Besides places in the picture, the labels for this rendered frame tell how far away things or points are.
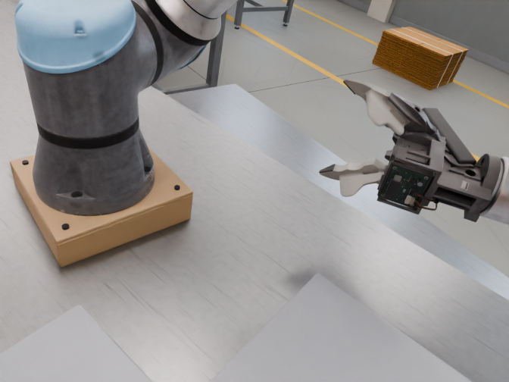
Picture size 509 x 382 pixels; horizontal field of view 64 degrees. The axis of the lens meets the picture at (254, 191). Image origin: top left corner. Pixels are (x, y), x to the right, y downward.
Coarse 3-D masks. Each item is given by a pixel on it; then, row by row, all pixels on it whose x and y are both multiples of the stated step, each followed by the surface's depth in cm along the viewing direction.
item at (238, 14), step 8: (240, 0) 385; (248, 0) 426; (288, 0) 427; (240, 8) 390; (248, 8) 398; (256, 8) 404; (264, 8) 410; (272, 8) 416; (280, 8) 424; (288, 8) 430; (240, 16) 395; (288, 16) 435; (240, 24) 401
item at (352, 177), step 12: (324, 168) 59; (336, 168) 58; (348, 168) 57; (360, 168) 56; (372, 168) 55; (384, 168) 55; (348, 180) 56; (360, 180) 55; (372, 180) 54; (348, 192) 54
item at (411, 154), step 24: (408, 144) 49; (432, 144) 48; (408, 168) 46; (432, 168) 45; (456, 168) 48; (480, 168) 49; (384, 192) 49; (408, 192) 48; (432, 192) 46; (456, 192) 45; (480, 192) 45
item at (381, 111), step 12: (348, 84) 49; (360, 84) 48; (372, 84) 48; (372, 96) 48; (384, 96) 48; (372, 108) 46; (384, 108) 48; (396, 108) 48; (372, 120) 46; (384, 120) 47; (396, 120) 49; (396, 132) 48
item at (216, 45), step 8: (224, 16) 221; (224, 24) 224; (216, 40) 227; (216, 48) 230; (216, 56) 233; (208, 64) 238; (216, 64) 236; (208, 72) 241; (216, 72) 240; (208, 80) 243; (216, 80) 243; (160, 88) 229; (176, 88) 232; (184, 88) 234; (192, 88) 237; (200, 88) 240
